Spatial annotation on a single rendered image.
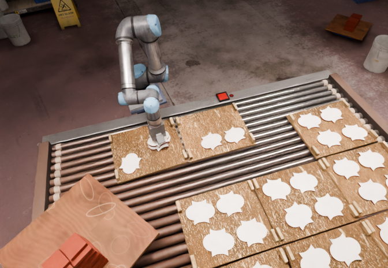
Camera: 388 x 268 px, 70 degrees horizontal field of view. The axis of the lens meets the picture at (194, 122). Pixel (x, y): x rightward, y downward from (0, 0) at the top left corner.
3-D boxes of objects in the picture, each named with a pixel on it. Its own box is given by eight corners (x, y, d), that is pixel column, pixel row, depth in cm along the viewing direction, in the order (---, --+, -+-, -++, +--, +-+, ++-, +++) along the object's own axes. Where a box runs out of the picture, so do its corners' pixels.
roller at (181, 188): (51, 223, 143) (47, 219, 139) (372, 132, 174) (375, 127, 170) (51, 232, 140) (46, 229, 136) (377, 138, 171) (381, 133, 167)
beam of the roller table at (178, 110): (46, 141, 180) (42, 136, 176) (325, 75, 214) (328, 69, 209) (45, 152, 175) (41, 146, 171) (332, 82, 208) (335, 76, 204)
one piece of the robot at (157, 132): (150, 132, 143) (155, 150, 156) (166, 126, 146) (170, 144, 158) (144, 116, 151) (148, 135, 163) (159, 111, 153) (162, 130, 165)
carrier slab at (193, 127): (175, 119, 180) (175, 118, 179) (233, 105, 187) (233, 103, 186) (190, 163, 158) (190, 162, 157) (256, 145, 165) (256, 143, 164)
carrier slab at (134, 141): (109, 137, 173) (108, 135, 172) (172, 119, 181) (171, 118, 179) (118, 184, 151) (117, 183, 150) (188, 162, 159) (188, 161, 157)
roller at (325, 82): (54, 148, 174) (51, 143, 171) (325, 82, 205) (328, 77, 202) (54, 154, 171) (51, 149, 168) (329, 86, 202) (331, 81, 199)
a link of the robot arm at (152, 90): (138, 85, 151) (137, 99, 144) (158, 83, 151) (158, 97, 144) (141, 95, 157) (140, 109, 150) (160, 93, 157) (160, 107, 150)
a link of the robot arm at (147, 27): (148, 73, 198) (130, 11, 150) (169, 71, 198) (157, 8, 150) (149, 87, 192) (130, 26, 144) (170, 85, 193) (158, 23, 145)
